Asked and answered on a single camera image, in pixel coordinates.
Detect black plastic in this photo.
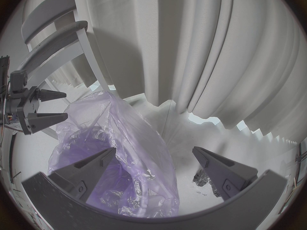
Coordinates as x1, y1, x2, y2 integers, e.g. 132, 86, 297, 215
193, 169, 222, 198

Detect grey padded white chair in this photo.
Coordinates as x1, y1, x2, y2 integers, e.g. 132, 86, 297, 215
14, 0, 115, 138

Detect white trash bin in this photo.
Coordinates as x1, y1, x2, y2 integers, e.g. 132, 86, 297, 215
58, 126, 179, 219

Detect clear printed wrapper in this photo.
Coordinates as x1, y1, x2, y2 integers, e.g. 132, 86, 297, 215
194, 182, 222, 199

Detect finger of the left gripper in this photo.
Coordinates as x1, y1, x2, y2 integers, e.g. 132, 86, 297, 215
26, 113, 68, 133
35, 89, 67, 103

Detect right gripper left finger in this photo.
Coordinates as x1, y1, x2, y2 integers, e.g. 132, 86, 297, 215
48, 147, 117, 203

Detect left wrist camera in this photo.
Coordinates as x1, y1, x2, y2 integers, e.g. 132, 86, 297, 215
10, 70, 27, 93

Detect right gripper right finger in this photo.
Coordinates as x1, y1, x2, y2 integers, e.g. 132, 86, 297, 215
192, 146, 258, 202

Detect purple plastic bag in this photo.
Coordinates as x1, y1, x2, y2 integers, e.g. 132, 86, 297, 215
47, 90, 180, 219

